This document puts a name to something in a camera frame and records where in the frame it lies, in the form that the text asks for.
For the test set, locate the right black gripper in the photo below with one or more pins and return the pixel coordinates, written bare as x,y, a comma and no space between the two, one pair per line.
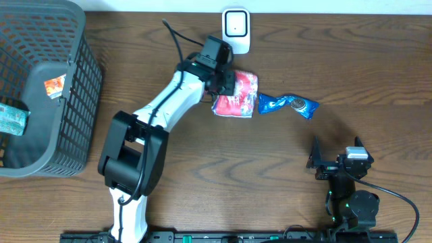
328,169

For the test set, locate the red purple snack bag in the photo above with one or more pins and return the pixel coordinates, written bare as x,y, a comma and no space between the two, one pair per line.
241,104

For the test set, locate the grey plastic mesh basket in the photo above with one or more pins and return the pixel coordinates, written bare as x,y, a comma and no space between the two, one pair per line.
41,40

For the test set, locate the blue Oreo cookie pack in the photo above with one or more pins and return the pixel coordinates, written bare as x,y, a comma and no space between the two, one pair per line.
301,105

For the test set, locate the small orange snack box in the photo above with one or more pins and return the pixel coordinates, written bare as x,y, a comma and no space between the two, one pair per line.
54,86

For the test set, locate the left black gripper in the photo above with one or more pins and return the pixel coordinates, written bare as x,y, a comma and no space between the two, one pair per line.
228,82

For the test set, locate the teal green snack packet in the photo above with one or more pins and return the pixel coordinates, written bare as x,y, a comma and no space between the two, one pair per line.
13,120

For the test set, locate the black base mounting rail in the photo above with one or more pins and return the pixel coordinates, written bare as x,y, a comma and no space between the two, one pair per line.
290,236

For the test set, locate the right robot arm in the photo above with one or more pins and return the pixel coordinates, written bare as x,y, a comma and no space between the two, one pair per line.
353,211

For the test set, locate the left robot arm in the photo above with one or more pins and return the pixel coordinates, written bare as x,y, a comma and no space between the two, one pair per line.
133,156

